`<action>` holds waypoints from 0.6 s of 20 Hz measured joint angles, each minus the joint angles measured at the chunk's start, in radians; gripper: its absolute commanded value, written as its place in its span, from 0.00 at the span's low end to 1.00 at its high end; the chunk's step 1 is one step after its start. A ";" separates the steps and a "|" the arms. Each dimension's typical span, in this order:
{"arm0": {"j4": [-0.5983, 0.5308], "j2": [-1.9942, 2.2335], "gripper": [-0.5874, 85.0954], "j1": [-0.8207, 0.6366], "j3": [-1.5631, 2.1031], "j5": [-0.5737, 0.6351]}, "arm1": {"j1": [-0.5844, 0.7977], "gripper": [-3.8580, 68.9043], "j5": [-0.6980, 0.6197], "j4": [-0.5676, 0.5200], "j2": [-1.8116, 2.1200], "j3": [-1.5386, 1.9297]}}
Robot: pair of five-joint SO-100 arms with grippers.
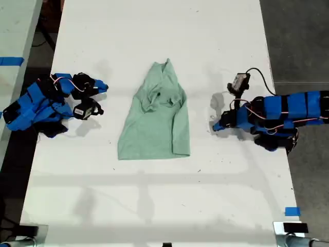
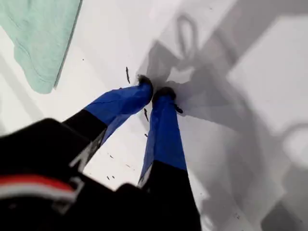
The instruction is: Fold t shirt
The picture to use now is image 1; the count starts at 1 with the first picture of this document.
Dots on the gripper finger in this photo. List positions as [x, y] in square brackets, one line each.
[99, 90]
[100, 84]
[218, 127]
[230, 116]

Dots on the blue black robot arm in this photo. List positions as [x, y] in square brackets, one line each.
[295, 108]
[36, 108]

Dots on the pale green T-shirt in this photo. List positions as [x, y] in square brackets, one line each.
[154, 128]

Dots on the blue tape strip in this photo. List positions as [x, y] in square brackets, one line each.
[292, 211]
[11, 61]

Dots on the pale side table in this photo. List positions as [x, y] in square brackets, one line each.
[15, 33]

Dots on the small black box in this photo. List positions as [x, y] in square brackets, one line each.
[295, 227]
[28, 229]

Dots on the grey metal tube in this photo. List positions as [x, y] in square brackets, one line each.
[20, 242]
[300, 242]

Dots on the short black camera stalk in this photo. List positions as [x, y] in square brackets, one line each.
[238, 95]
[99, 109]

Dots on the black camera box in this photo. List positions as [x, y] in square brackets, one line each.
[240, 81]
[83, 110]

